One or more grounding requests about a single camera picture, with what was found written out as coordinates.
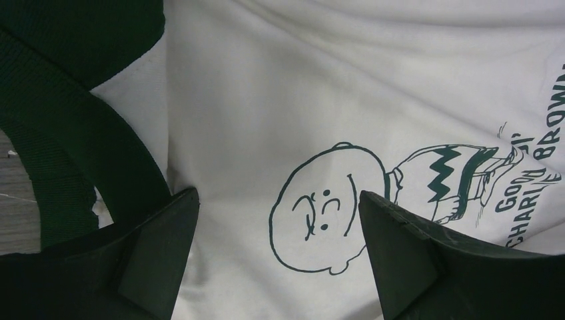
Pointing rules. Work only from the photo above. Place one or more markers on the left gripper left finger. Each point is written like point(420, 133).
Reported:
point(130, 270)

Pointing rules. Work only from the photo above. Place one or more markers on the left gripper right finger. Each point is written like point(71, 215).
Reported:
point(423, 270)

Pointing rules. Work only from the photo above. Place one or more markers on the green and white t-shirt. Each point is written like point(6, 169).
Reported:
point(280, 114)

